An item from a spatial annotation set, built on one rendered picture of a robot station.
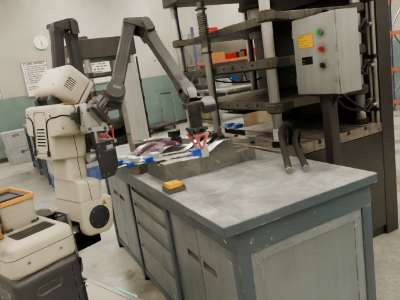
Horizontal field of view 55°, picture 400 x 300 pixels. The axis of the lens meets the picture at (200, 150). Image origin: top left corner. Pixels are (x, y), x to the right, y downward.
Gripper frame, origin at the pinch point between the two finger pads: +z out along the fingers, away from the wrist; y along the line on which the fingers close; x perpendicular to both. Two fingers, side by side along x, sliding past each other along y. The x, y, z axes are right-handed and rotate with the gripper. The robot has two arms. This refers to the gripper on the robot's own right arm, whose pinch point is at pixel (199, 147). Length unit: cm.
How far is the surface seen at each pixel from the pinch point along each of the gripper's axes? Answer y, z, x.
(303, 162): -25.9, 11.9, -36.0
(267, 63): 22, -32, -58
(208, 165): 10.1, 11.8, -7.9
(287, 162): -21.0, 11.4, -30.9
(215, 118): 97, 3, -63
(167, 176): 10.1, 12.0, 13.5
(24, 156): 680, 78, 57
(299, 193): -47, 16, -14
